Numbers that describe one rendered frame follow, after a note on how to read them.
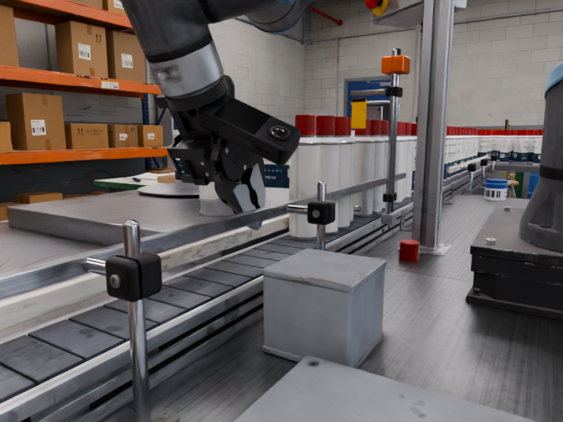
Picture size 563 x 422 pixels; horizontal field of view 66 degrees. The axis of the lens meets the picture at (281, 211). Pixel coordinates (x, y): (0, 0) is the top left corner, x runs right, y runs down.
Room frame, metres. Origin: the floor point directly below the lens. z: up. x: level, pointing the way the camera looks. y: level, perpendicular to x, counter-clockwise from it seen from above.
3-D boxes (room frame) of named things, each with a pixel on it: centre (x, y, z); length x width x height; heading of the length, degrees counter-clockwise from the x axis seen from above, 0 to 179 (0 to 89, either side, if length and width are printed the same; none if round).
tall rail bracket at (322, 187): (0.56, -0.03, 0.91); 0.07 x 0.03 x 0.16; 59
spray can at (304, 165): (0.73, -0.04, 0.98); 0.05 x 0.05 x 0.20
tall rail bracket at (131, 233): (0.31, 0.12, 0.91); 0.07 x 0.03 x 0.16; 59
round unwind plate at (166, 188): (1.34, 0.28, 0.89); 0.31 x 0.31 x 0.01
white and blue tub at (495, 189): (1.51, -0.75, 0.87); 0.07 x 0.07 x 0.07
